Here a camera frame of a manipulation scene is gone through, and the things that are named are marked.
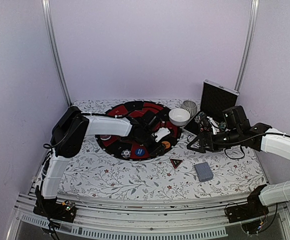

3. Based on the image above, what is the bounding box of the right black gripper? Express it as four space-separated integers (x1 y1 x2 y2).
188 127 241 153

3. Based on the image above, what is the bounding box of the blue small blind button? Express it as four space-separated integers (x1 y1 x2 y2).
134 148 146 157

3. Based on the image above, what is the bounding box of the blue ten poker chip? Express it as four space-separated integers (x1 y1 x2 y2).
121 149 131 159

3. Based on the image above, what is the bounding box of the orange big blind button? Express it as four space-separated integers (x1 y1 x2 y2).
161 141 171 149

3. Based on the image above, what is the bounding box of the clear red dealer button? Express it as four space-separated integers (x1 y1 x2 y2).
100 135 111 141

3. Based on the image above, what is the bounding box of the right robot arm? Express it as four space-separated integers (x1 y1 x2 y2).
187 105 290 218

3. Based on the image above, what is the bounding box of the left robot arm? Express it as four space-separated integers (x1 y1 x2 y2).
37 106 170 217

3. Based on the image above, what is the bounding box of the round red black poker mat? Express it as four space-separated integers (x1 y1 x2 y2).
95 100 182 161

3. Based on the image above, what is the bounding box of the black triangular all-in marker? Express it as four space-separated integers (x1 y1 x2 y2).
170 158 183 169

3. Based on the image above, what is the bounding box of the poker chip stack left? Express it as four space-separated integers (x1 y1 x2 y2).
194 111 205 124

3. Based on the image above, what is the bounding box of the white ceramic bowl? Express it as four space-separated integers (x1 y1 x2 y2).
169 108 191 127

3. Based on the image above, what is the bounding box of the grey striped ceramic mug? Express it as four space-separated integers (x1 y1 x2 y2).
181 100 198 117

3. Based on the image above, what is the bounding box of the aluminium poker chip case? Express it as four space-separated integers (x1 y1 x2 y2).
184 79 239 136

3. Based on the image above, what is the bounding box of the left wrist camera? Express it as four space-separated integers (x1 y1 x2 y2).
152 127 171 143

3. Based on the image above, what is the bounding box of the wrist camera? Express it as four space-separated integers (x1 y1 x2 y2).
207 116 220 135
152 127 171 143

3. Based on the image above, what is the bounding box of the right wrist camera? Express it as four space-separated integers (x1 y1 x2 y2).
207 116 220 135

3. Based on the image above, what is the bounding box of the aluminium front rail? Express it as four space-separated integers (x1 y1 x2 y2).
7 191 290 240

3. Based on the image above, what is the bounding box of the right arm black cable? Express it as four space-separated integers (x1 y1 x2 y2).
223 132 290 161

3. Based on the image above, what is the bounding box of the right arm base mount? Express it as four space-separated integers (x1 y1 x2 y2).
224 184 278 236

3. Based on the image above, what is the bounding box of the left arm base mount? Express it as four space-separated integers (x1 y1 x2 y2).
33 186 77 223

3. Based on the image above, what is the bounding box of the right aluminium frame post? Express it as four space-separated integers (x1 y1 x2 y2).
235 0 260 92

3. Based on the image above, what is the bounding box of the aluminium frame post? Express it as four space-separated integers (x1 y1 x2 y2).
41 0 72 106
235 0 260 92

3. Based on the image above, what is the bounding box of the left aluminium frame post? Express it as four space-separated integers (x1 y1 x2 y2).
41 0 72 106

